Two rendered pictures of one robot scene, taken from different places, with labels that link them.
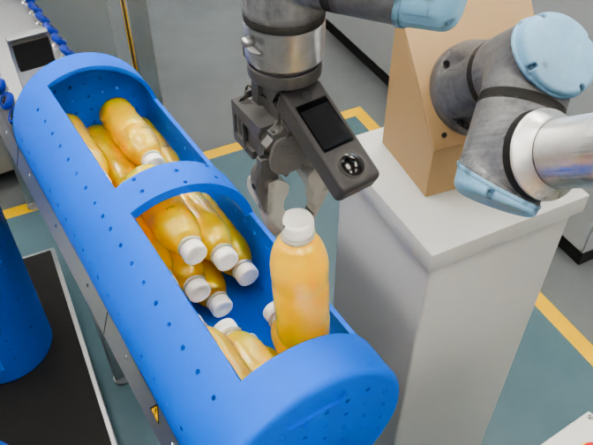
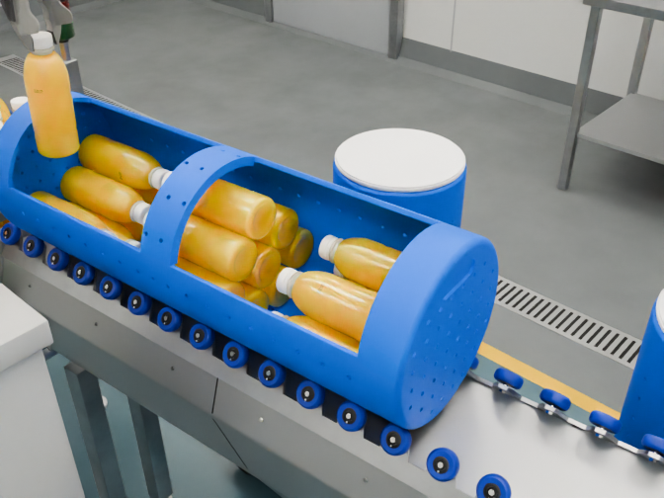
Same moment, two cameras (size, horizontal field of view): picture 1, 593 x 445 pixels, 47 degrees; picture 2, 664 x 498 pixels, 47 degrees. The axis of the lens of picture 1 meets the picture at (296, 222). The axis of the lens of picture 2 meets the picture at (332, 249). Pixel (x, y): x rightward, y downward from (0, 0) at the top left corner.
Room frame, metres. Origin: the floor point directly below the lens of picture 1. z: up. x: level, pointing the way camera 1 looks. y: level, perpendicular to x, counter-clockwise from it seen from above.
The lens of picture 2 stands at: (1.84, 0.00, 1.78)
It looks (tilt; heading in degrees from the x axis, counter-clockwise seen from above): 34 degrees down; 158
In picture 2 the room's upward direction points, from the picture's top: straight up
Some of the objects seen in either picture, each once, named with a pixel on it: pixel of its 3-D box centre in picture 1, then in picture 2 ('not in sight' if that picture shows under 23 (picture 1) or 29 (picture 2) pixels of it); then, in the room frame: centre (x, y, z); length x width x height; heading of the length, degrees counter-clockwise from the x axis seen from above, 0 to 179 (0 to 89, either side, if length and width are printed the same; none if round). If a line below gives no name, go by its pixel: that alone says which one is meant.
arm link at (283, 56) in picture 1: (281, 39); not in sight; (0.56, 0.01, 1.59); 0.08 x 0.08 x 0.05
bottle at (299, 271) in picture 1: (300, 284); (49, 99); (0.55, -0.01, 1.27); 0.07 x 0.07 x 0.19
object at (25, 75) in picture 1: (35, 63); not in sight; (1.51, 0.66, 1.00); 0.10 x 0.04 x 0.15; 122
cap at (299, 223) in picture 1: (296, 225); (40, 41); (0.55, 0.00, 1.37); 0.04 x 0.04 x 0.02
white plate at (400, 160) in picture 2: not in sight; (399, 158); (0.55, 0.66, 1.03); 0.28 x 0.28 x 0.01
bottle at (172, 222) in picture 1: (166, 213); (217, 201); (0.79, 0.21, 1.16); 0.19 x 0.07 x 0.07; 32
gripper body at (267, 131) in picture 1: (281, 107); not in sight; (0.57, 0.02, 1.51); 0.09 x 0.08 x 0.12; 32
